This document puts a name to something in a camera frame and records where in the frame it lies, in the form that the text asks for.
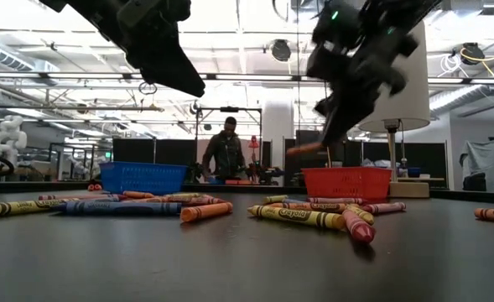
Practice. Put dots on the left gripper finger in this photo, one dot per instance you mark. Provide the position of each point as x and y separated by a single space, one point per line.
175 71

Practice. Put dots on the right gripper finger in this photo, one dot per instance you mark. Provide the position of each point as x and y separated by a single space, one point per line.
323 107
347 121

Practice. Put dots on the yellow-green crayon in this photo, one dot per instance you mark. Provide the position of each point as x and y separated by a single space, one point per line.
275 199

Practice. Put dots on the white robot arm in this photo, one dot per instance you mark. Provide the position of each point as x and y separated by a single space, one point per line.
8 138

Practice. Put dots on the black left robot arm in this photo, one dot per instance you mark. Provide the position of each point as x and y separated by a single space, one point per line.
62 3

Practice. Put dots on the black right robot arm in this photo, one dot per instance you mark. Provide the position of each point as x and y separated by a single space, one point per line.
397 17

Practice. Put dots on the white shade table lamp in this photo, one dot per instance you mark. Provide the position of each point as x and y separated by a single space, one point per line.
401 84

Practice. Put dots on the red plastic basket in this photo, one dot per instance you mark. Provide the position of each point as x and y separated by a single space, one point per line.
347 182

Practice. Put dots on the red hanging object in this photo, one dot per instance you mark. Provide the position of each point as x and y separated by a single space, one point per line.
253 143

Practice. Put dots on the black partition panel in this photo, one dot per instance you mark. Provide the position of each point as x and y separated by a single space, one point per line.
175 151
422 155
133 150

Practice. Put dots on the yellow crayon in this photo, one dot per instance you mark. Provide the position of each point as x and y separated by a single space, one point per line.
16 207
183 195
362 214
297 216

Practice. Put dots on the person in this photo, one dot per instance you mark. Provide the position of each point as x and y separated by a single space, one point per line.
226 155

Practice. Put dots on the blue plastic basket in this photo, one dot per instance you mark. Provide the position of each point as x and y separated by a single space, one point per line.
141 178

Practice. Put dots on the grey cloth cover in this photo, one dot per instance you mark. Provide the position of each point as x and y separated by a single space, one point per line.
483 159

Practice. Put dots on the black metal gantry frame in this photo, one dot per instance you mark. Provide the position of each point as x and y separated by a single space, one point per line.
230 109

